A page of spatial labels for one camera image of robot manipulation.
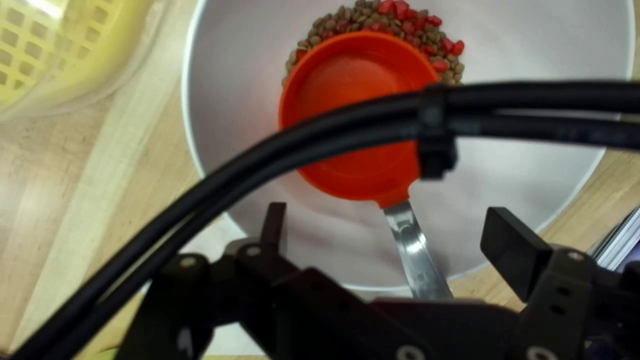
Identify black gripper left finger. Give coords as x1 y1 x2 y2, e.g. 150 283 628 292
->
116 200 301 360

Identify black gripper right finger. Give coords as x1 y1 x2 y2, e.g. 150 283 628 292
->
478 206 640 360

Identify red scoop metal handle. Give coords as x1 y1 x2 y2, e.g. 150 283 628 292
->
277 29 456 302

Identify white bowl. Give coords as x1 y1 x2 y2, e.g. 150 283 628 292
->
179 0 638 296

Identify clear container yellow contents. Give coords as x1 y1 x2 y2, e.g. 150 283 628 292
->
0 0 172 129

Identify brown and red beans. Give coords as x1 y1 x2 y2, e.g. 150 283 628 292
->
282 0 467 86

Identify black cable bundle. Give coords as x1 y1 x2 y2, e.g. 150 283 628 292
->
8 79 640 360

